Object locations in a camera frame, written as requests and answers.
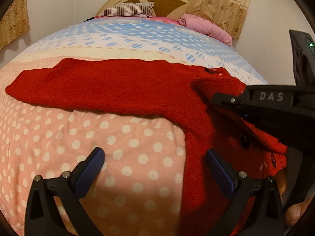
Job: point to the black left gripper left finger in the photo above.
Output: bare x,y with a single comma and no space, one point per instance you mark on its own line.
42,215

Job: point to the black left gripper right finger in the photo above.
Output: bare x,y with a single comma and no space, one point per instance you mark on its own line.
266,215

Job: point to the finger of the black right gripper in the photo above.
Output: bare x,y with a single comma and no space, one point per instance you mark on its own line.
227,101

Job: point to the red knitted sweater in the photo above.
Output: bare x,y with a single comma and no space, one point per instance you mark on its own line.
181,94

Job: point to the pink pillow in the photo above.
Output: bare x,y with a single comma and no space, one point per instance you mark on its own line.
205,27

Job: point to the pink bed sheet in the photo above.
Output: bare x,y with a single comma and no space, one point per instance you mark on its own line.
155,19

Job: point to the beige patterned curtain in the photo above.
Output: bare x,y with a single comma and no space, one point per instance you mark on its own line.
228,14

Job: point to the polka dot bed quilt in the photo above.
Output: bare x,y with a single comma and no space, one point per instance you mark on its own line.
139,189

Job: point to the striped grey pillow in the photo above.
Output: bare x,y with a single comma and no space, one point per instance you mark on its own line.
144,10

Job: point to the beige side curtain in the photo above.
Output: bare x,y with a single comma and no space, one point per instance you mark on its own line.
15,22

